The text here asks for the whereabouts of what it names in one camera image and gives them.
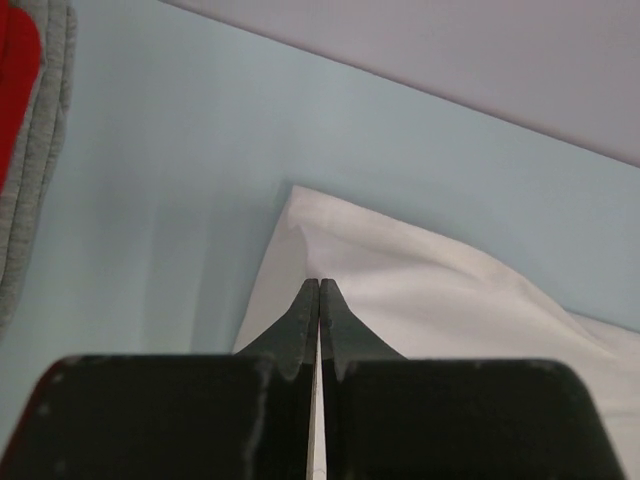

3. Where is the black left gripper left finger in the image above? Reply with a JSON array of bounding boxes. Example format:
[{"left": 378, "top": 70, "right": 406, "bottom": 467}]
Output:
[{"left": 1, "top": 279, "right": 319, "bottom": 479}]

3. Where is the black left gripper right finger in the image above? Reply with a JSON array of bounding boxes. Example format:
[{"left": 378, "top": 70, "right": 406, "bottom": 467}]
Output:
[{"left": 319, "top": 279, "right": 624, "bottom": 479}]

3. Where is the white t shirt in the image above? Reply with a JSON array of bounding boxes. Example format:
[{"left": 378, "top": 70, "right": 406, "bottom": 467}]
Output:
[{"left": 235, "top": 186, "right": 639, "bottom": 479}]

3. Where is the folded red t shirt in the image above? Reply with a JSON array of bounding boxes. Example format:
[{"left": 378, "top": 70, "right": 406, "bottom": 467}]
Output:
[{"left": 1, "top": 1, "right": 41, "bottom": 187}]

